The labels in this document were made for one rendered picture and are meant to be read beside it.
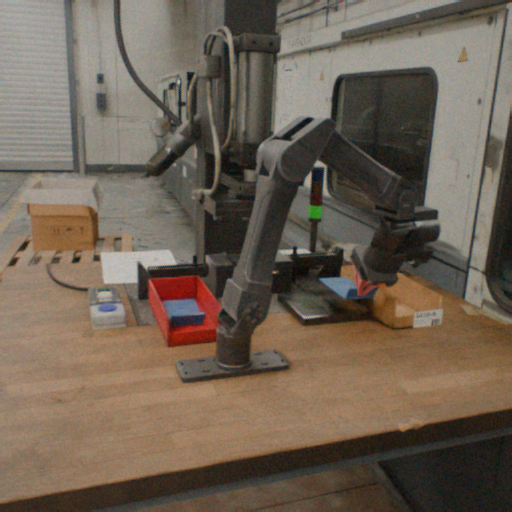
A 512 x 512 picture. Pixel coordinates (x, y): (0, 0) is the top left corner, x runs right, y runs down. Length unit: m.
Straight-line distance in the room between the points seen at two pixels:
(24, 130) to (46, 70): 1.10
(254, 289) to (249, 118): 0.49
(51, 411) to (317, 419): 0.41
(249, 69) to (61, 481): 0.91
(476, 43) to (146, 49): 9.16
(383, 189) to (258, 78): 0.43
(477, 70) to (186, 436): 1.22
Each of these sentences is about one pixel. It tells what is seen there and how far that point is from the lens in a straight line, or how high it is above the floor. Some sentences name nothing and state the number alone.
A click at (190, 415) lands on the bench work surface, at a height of 0.90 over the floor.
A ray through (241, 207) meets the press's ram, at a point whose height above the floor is 1.13.
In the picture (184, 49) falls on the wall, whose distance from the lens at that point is 10.61.
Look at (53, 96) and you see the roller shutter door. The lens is 10.43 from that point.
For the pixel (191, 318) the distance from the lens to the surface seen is 1.16.
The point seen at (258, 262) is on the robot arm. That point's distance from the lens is 0.92.
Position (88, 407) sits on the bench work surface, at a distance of 0.92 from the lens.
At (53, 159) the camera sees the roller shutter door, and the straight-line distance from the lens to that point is 10.50.
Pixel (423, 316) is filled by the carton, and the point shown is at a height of 0.92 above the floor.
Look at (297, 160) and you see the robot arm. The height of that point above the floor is 1.28.
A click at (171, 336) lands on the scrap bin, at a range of 1.08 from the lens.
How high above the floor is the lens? 1.37
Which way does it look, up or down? 16 degrees down
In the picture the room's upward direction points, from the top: 2 degrees clockwise
